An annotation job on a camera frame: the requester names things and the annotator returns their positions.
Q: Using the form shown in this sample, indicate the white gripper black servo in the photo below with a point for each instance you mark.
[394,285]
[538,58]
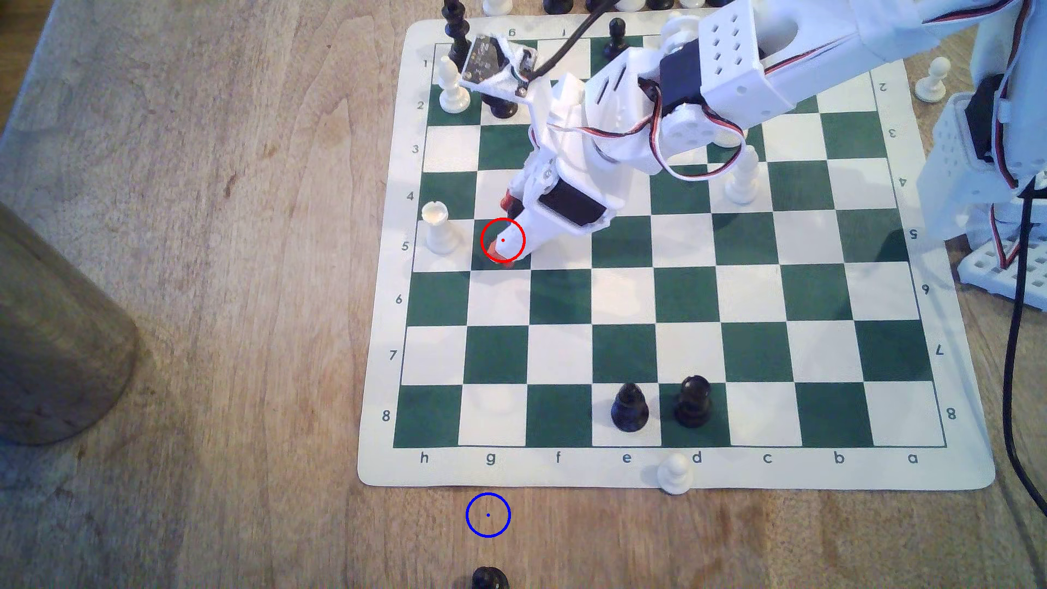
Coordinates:
[573,210]

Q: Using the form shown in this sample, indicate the black chess bishop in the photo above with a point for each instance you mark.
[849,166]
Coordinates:
[515,217]
[630,411]

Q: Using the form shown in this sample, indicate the white 3D printed robot arm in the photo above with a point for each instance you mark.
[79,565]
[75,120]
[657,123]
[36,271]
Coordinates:
[818,57]

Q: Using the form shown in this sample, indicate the white chess rook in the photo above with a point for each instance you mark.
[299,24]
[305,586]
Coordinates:
[441,233]

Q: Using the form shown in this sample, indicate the black chess pawn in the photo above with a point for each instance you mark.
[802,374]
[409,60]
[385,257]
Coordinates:
[489,580]
[501,108]
[618,34]

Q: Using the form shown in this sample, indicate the white chess bishop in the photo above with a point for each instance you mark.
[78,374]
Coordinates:
[452,90]
[743,180]

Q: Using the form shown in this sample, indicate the green and white chess mat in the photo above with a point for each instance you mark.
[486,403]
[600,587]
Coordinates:
[622,327]

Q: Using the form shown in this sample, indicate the black chess king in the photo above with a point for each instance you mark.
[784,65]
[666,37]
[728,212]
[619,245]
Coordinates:
[456,24]

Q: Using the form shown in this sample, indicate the white chess piece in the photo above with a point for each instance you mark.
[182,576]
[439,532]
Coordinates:
[496,6]
[630,4]

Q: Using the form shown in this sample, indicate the black chess piece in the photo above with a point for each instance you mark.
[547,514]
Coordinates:
[659,3]
[595,5]
[558,5]

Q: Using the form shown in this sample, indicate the black chess rook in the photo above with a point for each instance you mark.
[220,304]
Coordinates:
[694,405]

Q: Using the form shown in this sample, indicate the white chess pawn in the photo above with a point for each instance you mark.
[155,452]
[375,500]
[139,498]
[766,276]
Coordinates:
[932,82]
[676,477]

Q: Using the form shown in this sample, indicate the small camera circuit board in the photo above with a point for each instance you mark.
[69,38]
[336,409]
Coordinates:
[491,61]

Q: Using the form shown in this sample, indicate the white perforated base plate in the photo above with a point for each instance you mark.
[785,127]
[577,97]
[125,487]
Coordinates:
[1002,274]

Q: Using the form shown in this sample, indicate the blurry brown wooden post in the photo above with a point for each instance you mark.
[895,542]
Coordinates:
[57,343]

